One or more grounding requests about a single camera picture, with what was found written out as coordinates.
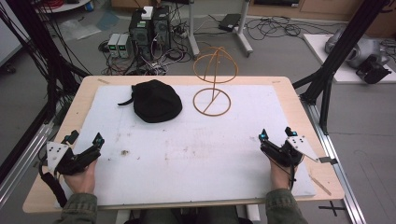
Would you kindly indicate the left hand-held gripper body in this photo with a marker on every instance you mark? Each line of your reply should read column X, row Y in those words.
column 61, row 159

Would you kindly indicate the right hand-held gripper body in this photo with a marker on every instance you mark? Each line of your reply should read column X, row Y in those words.
column 289, row 151

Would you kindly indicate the black cap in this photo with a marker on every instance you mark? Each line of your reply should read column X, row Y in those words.
column 157, row 102

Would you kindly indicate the person's right hand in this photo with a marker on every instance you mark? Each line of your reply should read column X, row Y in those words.
column 279, row 177

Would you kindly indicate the person's left hand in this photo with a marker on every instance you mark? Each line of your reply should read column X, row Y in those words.
column 81, row 179

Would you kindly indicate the black tape strip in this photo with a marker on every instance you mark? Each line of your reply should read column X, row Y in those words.
column 328, row 160

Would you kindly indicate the thin wooden stick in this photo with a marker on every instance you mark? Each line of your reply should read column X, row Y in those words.
column 320, row 185

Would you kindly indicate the white foam mat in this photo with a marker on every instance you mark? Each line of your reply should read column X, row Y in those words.
column 190, row 157

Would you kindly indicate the white floor board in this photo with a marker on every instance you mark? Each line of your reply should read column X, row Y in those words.
column 341, row 73

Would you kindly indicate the grey power supply unit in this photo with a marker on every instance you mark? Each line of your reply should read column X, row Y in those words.
column 113, row 45
column 124, row 46

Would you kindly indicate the black device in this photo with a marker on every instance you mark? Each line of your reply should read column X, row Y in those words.
column 372, row 70

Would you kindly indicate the clear plastic sheet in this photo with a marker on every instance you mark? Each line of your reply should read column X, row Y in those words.
column 79, row 29

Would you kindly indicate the grey rounded device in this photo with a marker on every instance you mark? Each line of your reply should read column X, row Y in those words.
column 364, row 49

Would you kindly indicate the black computer tower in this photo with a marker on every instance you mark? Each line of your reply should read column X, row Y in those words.
column 162, row 28
column 141, row 34

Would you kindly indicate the flat black box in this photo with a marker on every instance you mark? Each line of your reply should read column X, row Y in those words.
column 229, row 21

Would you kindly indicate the round white table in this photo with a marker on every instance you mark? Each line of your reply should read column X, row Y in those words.
column 67, row 5

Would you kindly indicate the small white box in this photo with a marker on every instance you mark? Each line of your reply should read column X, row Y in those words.
column 147, row 12

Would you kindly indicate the aluminium rail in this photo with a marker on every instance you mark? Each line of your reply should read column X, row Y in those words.
column 337, row 161
column 21, row 161

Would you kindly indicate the black metal frame post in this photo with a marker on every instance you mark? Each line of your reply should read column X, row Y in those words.
column 342, row 46

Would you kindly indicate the white desk frame leg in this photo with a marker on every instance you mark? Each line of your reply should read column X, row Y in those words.
column 244, row 31
column 193, row 31

